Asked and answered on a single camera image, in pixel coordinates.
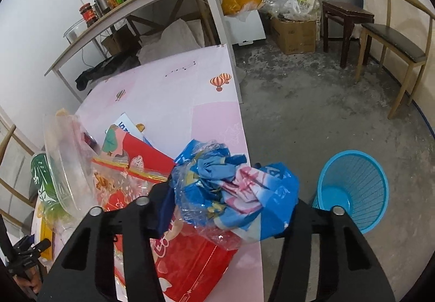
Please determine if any white sack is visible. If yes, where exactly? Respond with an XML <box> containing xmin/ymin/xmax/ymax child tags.
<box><xmin>138</xmin><ymin>18</ymin><xmax>204</xmax><ymax>64</ymax></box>

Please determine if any white foam box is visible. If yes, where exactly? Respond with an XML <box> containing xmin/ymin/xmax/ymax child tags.
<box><xmin>222</xmin><ymin>10</ymin><xmax>267</xmax><ymax>47</ymax></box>

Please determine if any clear glass bowl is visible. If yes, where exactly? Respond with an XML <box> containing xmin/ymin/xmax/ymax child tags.
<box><xmin>63</xmin><ymin>18</ymin><xmax>89</xmax><ymax>45</ymax></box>

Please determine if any blue plastic wastebasket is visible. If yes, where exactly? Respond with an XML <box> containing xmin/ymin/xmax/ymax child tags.
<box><xmin>311</xmin><ymin>150</ymin><xmax>390</xmax><ymax>235</ymax></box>

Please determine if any red packaging bag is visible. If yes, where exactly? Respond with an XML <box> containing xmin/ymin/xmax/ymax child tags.
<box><xmin>102</xmin><ymin>127</ymin><xmax>238</xmax><ymax>302</ymax></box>

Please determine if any blue and white card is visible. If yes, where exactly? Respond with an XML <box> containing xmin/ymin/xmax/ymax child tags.
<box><xmin>105</xmin><ymin>113</ymin><xmax>153</xmax><ymax>146</ymax></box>

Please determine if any small cardboard box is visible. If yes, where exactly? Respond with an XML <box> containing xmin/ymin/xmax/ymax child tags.
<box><xmin>101</xmin><ymin>28</ymin><xmax>136</xmax><ymax>55</ymax></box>

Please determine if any dark wooden stool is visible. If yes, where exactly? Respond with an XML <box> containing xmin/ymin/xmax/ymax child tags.
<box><xmin>321</xmin><ymin>0</ymin><xmax>374</xmax><ymax>68</ymax></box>

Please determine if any person's left hand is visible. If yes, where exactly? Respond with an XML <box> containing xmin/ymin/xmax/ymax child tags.
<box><xmin>17</xmin><ymin>273</ymin><xmax>43</xmax><ymax>294</ymax></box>

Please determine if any large cardboard box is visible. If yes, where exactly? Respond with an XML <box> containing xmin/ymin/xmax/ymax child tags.
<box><xmin>270</xmin><ymin>14</ymin><xmax>316</xmax><ymax>55</ymax></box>

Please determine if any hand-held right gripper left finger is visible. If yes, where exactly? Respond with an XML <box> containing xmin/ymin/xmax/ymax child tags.
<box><xmin>37</xmin><ymin>181</ymin><xmax>177</xmax><ymax>302</ymax></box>

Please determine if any light wooden chair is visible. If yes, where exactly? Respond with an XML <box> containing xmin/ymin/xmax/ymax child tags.
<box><xmin>355</xmin><ymin>0</ymin><xmax>435</xmax><ymax>119</ymax></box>
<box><xmin>0</xmin><ymin>118</ymin><xmax>38</xmax><ymax>224</ymax></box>

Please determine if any green plastic bottle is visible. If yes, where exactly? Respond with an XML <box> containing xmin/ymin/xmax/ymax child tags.
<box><xmin>30</xmin><ymin>152</ymin><xmax>69</xmax><ymax>221</ymax></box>

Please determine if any black cloth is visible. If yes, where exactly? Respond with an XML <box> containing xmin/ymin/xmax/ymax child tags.
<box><xmin>75</xmin><ymin>55</ymin><xmax>140</xmax><ymax>91</ymax></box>

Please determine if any red-lidded sauce jar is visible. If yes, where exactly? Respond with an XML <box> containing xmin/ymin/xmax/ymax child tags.
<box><xmin>79</xmin><ymin>3</ymin><xmax>99</xmax><ymax>23</ymax></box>

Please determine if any clear plastic container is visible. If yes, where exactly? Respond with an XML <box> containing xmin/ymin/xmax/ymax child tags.
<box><xmin>43</xmin><ymin>112</ymin><xmax>102</xmax><ymax>217</ymax></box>

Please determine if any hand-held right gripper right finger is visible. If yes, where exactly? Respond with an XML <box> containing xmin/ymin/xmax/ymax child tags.
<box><xmin>267</xmin><ymin>198</ymin><xmax>396</xmax><ymax>302</ymax></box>

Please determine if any blue plastic wrapper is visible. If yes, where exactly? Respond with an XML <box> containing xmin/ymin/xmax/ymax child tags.
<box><xmin>170</xmin><ymin>139</ymin><xmax>301</xmax><ymax>251</ymax></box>

